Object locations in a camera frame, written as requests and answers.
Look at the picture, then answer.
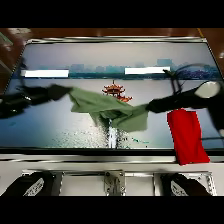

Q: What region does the green shirt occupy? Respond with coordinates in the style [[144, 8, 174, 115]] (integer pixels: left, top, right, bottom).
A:
[[68, 86, 150, 133]]

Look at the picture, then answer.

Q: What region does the red garment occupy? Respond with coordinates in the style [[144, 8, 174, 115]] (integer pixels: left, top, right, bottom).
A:
[[166, 108, 211, 167]]

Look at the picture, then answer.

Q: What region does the black cable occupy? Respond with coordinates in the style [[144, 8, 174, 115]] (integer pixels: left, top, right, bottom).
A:
[[162, 63, 205, 96]]

